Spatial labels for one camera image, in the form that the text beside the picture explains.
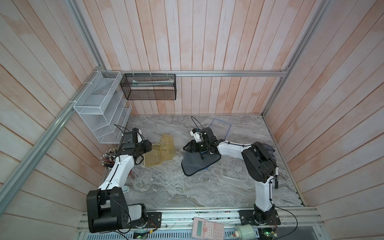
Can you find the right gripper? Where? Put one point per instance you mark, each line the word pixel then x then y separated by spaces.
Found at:
pixel 190 147

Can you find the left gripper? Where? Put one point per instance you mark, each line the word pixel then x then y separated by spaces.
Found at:
pixel 148 146

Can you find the blue cloth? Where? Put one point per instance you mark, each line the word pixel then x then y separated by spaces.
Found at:
pixel 194 162

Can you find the clear lunch box blue rim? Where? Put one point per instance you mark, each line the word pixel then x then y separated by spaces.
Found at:
pixel 233 169

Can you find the yellow lunch box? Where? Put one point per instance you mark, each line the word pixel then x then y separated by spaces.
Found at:
pixel 167 147

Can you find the grey cloth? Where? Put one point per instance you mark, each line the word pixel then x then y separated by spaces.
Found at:
pixel 270 149

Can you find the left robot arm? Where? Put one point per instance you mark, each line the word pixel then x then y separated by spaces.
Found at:
pixel 107 207

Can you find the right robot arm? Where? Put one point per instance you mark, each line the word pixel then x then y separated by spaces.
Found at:
pixel 260 166

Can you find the red pencil cup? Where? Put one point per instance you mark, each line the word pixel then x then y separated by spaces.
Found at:
pixel 108 159

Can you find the light blue pencil case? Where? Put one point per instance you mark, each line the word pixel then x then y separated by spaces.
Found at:
pixel 125 189

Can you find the black mesh basket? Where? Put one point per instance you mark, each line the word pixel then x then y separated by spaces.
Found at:
pixel 149 87

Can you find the pink calculator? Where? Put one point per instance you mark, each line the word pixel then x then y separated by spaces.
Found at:
pixel 207 230

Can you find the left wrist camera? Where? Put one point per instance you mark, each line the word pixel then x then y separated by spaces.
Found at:
pixel 138 134

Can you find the white wire mesh shelf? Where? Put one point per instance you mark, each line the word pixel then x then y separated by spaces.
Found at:
pixel 103 107

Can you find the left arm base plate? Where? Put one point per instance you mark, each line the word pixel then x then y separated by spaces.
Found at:
pixel 150 220

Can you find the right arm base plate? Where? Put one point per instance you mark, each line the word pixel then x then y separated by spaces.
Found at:
pixel 259 218

